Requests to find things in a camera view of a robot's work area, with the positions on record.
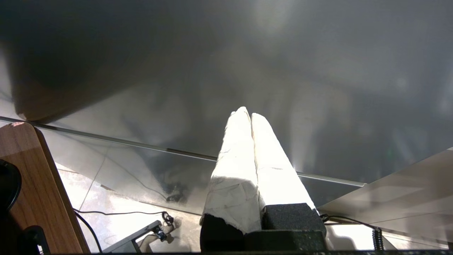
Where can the wooden table top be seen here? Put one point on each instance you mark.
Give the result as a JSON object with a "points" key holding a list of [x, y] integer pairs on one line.
{"points": [[35, 184]]}

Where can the small black clamp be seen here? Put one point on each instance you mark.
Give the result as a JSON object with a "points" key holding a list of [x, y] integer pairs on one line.
{"points": [[33, 238]]}

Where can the stainless steel appliance door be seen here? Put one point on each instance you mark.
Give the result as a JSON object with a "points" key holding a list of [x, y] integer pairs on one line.
{"points": [[318, 88]]}

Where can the black round object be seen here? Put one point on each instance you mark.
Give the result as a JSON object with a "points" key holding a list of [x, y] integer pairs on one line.
{"points": [[7, 184]]}

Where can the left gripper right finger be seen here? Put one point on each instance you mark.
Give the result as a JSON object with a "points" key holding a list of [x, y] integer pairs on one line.
{"points": [[279, 184]]}

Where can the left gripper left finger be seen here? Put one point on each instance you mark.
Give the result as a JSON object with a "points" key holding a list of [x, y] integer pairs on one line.
{"points": [[233, 191]]}

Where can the grey metal stand leg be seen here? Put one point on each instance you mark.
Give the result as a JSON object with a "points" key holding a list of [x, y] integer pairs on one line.
{"points": [[141, 232]]}

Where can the beige cabinet panel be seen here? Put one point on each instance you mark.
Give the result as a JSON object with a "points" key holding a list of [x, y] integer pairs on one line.
{"points": [[407, 191]]}

